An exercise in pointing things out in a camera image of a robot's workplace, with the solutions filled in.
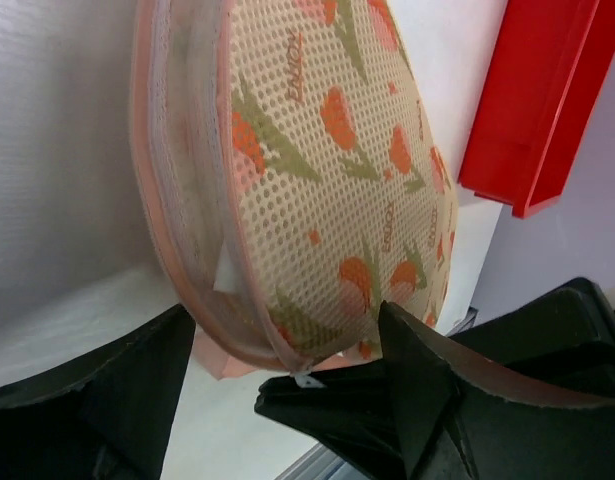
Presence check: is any red plastic tray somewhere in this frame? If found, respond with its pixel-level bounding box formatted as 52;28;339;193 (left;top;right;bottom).
458;0;615;219

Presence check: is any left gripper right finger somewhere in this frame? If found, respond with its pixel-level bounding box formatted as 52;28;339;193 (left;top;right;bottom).
379;302;615;479

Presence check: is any white zipper pull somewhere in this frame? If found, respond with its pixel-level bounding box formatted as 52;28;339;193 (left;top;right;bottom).
291;370;326;389

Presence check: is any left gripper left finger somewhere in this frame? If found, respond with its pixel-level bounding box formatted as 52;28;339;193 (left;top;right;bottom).
0;305;195;479

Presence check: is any floral mesh laundry bag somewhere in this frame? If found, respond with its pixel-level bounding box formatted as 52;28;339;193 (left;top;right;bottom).
131;1;458;378

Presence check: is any aluminium mounting rail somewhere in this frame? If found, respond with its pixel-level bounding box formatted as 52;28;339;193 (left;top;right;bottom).
277;444;365;480

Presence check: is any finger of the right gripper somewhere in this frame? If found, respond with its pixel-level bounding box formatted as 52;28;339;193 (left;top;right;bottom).
254;357;463;480

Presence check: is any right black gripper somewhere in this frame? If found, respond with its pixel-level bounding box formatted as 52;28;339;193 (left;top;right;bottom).
449;277;615;398

